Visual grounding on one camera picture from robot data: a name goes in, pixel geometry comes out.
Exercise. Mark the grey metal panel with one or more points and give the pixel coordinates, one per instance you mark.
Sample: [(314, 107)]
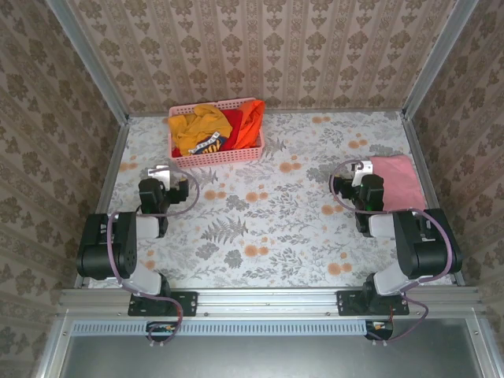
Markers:
[(252, 358)]

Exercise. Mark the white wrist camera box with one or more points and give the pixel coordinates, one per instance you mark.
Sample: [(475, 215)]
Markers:
[(159, 175), (363, 167)]

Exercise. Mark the yellow printed t-shirt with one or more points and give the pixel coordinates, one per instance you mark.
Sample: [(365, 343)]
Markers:
[(197, 126)]

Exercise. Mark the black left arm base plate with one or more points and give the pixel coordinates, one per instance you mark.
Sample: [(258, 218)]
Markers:
[(189, 303)]

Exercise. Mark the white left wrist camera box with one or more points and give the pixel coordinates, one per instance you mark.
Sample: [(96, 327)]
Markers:
[(159, 175)]

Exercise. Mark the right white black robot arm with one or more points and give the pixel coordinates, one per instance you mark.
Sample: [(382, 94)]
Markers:
[(425, 252)]

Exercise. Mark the orange t-shirt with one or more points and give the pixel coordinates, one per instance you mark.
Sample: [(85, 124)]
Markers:
[(252, 126)]

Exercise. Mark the red t-shirt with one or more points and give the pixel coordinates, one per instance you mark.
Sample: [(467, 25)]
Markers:
[(235, 126)]

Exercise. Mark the aluminium frame post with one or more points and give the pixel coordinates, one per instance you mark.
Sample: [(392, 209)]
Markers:
[(88, 59), (437, 59)]

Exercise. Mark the aluminium mounting rail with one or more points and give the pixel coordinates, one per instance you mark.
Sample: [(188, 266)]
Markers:
[(267, 301)]

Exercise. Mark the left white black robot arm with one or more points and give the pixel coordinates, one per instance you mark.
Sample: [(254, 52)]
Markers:
[(118, 252)]

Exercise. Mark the pink folded t-shirt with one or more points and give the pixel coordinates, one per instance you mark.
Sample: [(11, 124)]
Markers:
[(397, 181)]

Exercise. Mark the black controller board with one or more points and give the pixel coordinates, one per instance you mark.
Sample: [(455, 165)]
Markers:
[(378, 328), (157, 330)]

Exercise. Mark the pink plastic basket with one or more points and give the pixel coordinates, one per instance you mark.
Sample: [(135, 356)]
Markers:
[(220, 159)]

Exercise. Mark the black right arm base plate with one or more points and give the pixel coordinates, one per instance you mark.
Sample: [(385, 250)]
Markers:
[(344, 303)]

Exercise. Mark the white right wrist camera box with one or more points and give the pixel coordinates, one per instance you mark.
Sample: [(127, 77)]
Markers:
[(363, 167)]

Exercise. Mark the aluminium table side rail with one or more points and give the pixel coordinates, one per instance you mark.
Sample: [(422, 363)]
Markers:
[(114, 165), (413, 138)]

